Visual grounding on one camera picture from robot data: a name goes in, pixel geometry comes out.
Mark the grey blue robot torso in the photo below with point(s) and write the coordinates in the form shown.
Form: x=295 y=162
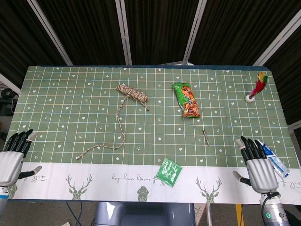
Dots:
x=143 y=215

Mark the colourful feather shuttlecock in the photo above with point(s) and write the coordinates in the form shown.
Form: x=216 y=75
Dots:
x=257 y=87

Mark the green orange snack bag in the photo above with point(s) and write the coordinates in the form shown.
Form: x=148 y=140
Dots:
x=188 y=101

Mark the green grid deer tablecloth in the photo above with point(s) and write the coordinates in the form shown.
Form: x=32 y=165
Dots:
x=145 y=136

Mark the green foil sachet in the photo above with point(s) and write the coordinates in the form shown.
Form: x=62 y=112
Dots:
x=169 y=173

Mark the yellow floor post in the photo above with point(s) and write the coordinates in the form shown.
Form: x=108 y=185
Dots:
x=239 y=215

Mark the blue white plastic tube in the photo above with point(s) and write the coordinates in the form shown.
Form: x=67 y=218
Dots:
x=277 y=163

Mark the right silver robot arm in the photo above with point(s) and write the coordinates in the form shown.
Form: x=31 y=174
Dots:
x=274 y=212

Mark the white partition frame post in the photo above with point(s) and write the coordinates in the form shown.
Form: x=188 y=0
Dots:
x=194 y=33
x=124 y=33
x=279 y=40
x=50 y=33

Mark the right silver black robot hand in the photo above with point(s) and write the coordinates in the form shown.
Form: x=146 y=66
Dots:
x=262 y=175

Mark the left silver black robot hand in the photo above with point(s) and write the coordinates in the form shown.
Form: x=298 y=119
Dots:
x=10 y=164

